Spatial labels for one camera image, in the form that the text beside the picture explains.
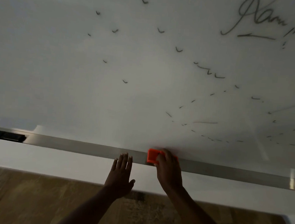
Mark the silver metal whiteboard tray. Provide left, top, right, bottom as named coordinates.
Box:
left=0, top=127, right=295, bottom=191

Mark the person's right forearm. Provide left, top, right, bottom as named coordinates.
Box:
left=163, top=185, right=236, bottom=224

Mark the white whiteboard with marker marks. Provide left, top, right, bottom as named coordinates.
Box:
left=0, top=0, right=295, bottom=179

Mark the person's left hand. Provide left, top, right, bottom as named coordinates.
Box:
left=103, top=151, right=138, bottom=201

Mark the person's left forearm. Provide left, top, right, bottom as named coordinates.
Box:
left=53, top=183, right=121, bottom=224

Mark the black eraser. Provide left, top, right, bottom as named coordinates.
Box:
left=0, top=130, right=27, bottom=143

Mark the orange whiteboard eraser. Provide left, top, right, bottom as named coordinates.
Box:
left=146, top=148, right=179, bottom=166

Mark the white ledge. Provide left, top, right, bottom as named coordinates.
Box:
left=0, top=138, right=295, bottom=217

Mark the person's right hand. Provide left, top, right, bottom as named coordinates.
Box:
left=152, top=148, right=187, bottom=195

